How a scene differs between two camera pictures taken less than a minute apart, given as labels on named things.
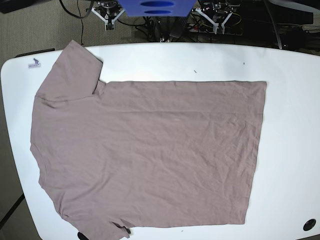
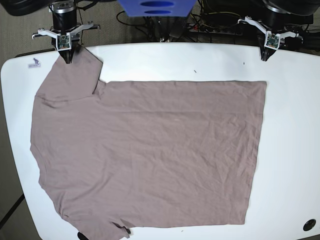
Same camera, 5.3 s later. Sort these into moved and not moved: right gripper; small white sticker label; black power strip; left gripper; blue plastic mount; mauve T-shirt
Moved: left gripper; right gripper
Not moved: small white sticker label; mauve T-shirt; black power strip; blue plastic mount
